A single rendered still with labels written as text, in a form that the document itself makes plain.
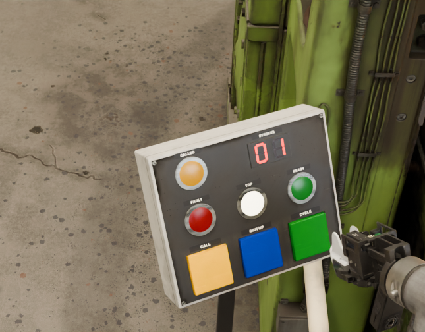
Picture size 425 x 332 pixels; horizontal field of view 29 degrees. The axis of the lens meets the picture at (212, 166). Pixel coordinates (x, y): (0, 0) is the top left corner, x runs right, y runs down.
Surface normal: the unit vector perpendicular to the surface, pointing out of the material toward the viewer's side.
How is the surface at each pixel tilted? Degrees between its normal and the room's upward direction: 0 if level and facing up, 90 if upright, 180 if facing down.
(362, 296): 90
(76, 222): 0
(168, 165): 60
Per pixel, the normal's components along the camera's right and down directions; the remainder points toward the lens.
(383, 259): -0.91, 0.26
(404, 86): -0.01, 0.70
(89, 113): 0.04, -0.72
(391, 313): 0.45, 0.60
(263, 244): 0.37, 0.20
